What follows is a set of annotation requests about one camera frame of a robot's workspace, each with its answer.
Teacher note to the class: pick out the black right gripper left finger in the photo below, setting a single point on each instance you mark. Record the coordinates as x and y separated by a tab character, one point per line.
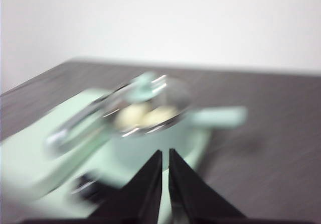
140	199

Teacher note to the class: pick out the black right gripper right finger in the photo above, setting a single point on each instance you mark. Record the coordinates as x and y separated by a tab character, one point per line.
190	199

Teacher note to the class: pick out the plain white rectangular bun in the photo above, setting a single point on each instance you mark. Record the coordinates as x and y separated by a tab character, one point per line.
131	117

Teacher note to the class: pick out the white shell bun green dots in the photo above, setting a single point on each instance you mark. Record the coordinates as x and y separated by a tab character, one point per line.
161	114

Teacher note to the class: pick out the glass lid with green knob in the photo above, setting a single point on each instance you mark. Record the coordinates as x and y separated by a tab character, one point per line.
145	88

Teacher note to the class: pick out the silver control knob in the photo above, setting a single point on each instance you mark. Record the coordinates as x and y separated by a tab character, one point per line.
84	186

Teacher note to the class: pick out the green breakfast machine base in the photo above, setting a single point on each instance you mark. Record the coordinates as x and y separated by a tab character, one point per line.
50	206

